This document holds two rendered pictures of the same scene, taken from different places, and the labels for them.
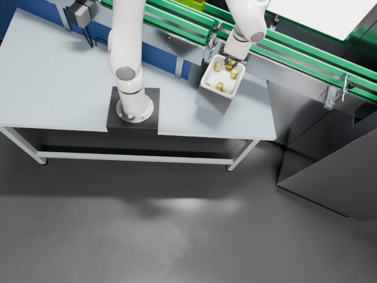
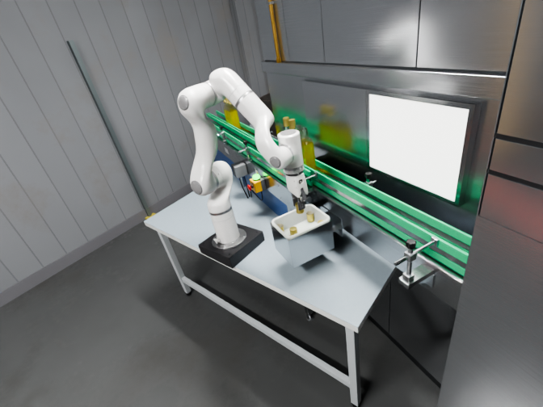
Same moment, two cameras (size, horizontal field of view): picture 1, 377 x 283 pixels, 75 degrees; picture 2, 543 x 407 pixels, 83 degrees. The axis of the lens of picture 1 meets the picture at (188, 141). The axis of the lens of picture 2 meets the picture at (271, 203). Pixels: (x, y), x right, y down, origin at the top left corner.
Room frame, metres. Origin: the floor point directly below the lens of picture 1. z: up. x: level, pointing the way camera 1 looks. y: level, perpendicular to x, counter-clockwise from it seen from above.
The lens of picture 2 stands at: (0.22, -1.00, 1.79)
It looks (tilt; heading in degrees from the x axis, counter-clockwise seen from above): 31 degrees down; 62
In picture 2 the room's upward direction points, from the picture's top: 12 degrees counter-clockwise
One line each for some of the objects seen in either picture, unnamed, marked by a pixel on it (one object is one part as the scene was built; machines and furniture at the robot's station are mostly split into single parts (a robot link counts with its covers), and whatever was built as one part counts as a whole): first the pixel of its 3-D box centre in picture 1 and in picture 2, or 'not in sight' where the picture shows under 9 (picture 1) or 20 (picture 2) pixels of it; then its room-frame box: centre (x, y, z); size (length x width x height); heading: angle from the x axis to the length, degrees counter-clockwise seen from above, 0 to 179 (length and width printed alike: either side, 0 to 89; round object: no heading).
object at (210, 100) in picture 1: (220, 82); (307, 232); (0.88, -0.07, 0.92); 0.27 x 0.17 x 0.15; 173
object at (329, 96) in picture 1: (336, 95); (414, 266); (0.88, -0.60, 1.07); 0.17 x 0.05 x 0.23; 173
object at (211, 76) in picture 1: (221, 80); (300, 227); (0.85, -0.06, 0.97); 0.22 x 0.17 x 0.09; 173
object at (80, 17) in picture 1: (79, 15); (239, 169); (0.97, 0.75, 0.96); 0.08 x 0.08 x 0.08; 83
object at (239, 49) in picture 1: (238, 43); (295, 181); (0.85, -0.07, 1.21); 0.10 x 0.07 x 0.11; 82
